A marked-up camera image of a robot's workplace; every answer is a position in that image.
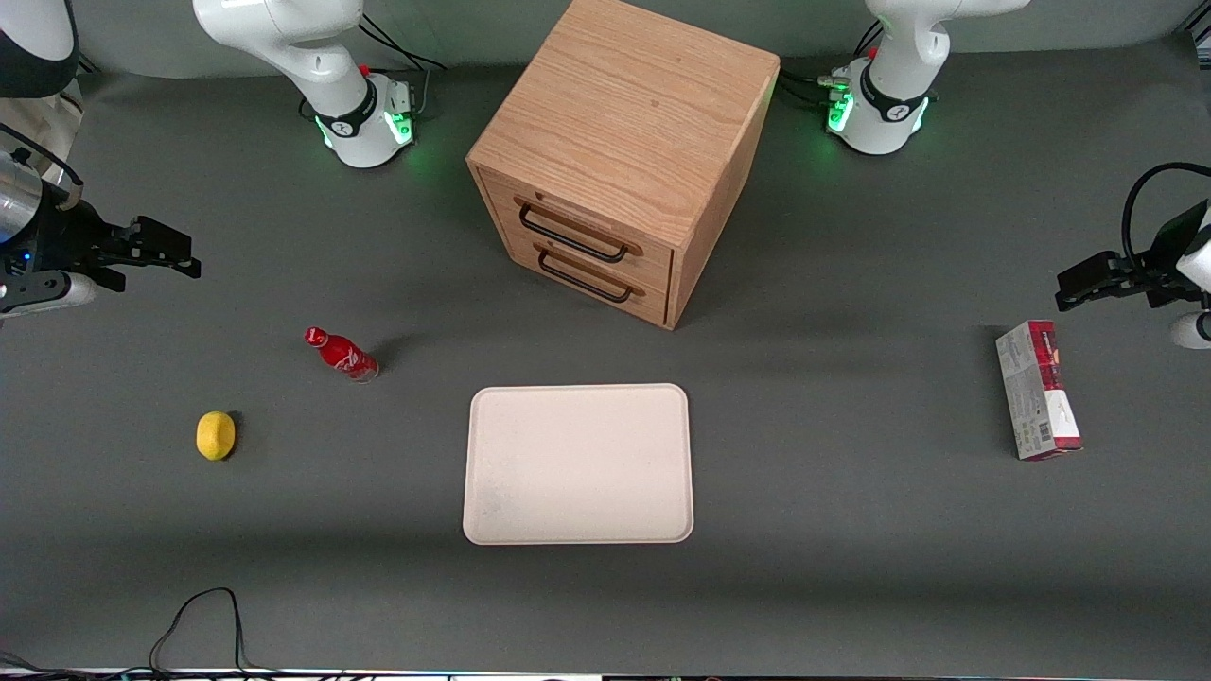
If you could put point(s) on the red plaid carton box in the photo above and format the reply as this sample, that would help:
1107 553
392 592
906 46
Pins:
1036 388

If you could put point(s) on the yellow lemon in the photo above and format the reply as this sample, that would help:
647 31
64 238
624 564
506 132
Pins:
216 436

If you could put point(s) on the beige plastic tray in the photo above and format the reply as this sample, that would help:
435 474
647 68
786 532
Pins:
577 463

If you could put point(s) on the wooden drawer cabinet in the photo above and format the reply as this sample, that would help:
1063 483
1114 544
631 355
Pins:
643 104

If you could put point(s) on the red cola bottle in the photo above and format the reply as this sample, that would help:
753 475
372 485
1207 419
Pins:
342 356

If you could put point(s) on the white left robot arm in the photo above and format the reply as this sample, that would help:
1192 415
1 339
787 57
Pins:
899 95

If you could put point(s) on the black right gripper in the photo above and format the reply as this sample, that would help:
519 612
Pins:
64 236

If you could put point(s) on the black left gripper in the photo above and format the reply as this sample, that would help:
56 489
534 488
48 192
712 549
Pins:
1160 256

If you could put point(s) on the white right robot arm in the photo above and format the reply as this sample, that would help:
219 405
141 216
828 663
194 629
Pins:
322 66

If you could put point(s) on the beige cloth bag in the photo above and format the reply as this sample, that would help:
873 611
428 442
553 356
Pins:
52 118

